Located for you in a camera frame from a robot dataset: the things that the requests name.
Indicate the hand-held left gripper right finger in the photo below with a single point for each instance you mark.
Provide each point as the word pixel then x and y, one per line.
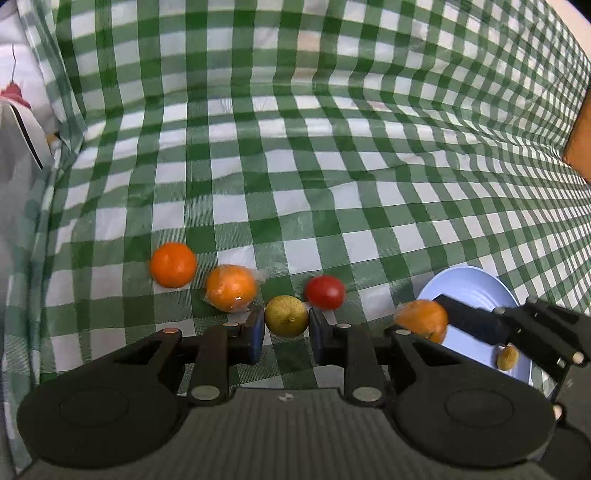
pixel 316 339

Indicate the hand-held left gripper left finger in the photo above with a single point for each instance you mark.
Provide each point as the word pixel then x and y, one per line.
pixel 256 339

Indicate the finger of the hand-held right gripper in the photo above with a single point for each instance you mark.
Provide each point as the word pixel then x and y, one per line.
pixel 475 321

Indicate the light blue plate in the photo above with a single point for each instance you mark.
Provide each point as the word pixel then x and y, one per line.
pixel 471 288

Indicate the yellow green citrus fruit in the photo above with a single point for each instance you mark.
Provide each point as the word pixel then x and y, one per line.
pixel 286 317

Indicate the orange with green stem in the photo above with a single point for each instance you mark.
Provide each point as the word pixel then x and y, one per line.
pixel 420 318

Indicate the red tomato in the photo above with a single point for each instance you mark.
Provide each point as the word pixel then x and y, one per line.
pixel 325 292

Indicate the small brown fruit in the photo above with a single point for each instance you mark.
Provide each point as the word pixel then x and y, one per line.
pixel 507 357

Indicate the plastic wrapped orange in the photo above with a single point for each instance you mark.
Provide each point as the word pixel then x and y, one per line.
pixel 231 288

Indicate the smooth bare orange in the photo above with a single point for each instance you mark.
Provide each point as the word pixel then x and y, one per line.
pixel 173 265

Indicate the green white checkered tablecloth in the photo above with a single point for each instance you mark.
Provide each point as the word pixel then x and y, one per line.
pixel 323 161

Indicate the orange brown panel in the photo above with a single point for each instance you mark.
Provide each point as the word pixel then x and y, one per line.
pixel 581 143

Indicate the white device with black edge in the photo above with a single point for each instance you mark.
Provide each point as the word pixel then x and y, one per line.
pixel 21 138

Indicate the white cloth with red print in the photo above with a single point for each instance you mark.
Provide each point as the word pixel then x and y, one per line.
pixel 21 60

